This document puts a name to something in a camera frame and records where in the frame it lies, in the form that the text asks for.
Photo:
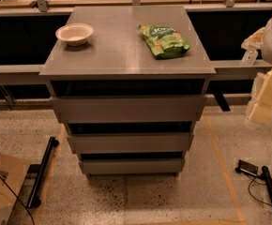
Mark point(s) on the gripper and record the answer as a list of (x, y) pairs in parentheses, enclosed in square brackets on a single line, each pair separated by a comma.
[(261, 113)]

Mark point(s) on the grey drawer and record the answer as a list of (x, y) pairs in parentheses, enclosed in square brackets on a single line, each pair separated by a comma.
[(128, 109), (96, 167), (132, 143)]

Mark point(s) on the grey top drawer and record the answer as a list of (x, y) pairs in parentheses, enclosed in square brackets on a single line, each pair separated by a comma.
[(128, 109)]

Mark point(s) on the grey bottom drawer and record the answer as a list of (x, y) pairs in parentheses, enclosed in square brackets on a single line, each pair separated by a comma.
[(96, 167)]

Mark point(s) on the black power adapter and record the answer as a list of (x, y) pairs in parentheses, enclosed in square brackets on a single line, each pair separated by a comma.
[(246, 168)]

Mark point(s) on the clear sanitizer bottle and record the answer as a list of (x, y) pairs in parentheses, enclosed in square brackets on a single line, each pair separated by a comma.
[(249, 57)]

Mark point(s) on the green chip bag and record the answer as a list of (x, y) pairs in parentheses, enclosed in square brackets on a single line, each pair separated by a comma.
[(164, 41)]

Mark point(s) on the white paper bowl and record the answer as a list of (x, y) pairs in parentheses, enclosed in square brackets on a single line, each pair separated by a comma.
[(74, 34)]

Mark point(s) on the black stand foot left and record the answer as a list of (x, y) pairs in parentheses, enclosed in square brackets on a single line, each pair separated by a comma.
[(39, 170)]

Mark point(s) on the cardboard box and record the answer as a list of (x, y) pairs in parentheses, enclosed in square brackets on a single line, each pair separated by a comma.
[(13, 171)]

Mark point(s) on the grey metal rail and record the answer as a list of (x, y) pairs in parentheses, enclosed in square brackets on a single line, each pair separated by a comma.
[(225, 70)]

